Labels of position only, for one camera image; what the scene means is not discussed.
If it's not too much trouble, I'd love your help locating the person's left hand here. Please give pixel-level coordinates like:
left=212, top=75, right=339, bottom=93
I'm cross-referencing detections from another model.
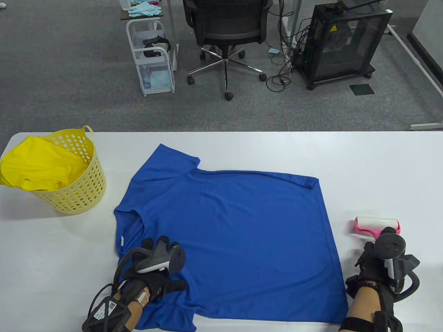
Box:
left=116, top=237, right=188, bottom=305

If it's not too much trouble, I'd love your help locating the person's right hand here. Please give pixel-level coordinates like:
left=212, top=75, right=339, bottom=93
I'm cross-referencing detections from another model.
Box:
left=345, top=227, right=398, bottom=299

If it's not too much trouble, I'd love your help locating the pink lint roller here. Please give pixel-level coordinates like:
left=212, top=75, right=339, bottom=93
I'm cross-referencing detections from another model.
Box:
left=351, top=216, right=402, bottom=242

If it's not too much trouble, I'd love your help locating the blue t-shirt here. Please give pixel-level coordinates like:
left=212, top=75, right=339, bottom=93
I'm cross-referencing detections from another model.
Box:
left=114, top=144, right=349, bottom=332

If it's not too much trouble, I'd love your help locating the yellow t-shirt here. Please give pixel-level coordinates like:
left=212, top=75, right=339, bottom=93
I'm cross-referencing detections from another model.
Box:
left=0, top=136, right=91, bottom=191

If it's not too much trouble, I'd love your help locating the grey left hand controller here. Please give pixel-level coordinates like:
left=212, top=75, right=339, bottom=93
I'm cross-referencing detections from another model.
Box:
left=114, top=242, right=186, bottom=282

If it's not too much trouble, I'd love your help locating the yellow perforated plastic basket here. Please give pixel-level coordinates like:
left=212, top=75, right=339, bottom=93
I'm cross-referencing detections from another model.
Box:
left=29, top=126, right=107, bottom=215

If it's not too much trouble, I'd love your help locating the black floor plate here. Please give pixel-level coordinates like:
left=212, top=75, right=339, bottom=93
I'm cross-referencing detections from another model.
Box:
left=349, top=84, right=376, bottom=95

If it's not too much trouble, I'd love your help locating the light blue packet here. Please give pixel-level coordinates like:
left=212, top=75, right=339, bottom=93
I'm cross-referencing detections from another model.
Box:
left=144, top=71, right=172, bottom=89

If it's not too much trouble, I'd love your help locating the white rolling cart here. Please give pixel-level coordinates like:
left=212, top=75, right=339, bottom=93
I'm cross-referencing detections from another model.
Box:
left=125, top=19, right=175, bottom=97

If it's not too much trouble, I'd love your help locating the black cabinet on wheels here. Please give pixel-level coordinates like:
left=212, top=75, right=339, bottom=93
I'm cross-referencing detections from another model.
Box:
left=294, top=3, right=393, bottom=91

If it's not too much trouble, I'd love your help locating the black headset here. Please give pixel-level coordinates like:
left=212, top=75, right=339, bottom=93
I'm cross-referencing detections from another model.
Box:
left=143, top=36, right=172, bottom=58

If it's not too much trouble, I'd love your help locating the white desk leg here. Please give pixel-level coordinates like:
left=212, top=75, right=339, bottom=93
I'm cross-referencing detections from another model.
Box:
left=281, top=0, right=301, bottom=57
left=166, top=0, right=180, bottom=71

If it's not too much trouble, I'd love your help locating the black office chair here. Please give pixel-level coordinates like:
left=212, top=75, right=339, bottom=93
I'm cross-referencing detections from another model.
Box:
left=182, top=0, right=274, bottom=101

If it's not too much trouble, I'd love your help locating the pile of light blue cloths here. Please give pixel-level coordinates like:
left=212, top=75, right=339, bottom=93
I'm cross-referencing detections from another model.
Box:
left=128, top=0, right=163, bottom=17

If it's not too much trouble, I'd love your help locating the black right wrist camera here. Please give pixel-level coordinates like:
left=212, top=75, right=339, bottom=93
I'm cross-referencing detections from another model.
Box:
left=339, top=310, right=404, bottom=332

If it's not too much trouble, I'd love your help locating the white desk frame rail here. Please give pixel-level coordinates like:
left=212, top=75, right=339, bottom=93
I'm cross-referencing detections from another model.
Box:
left=386, top=24, right=443, bottom=99

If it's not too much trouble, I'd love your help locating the tangle of black cables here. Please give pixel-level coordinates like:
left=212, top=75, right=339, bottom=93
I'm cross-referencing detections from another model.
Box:
left=266, top=0, right=312, bottom=93

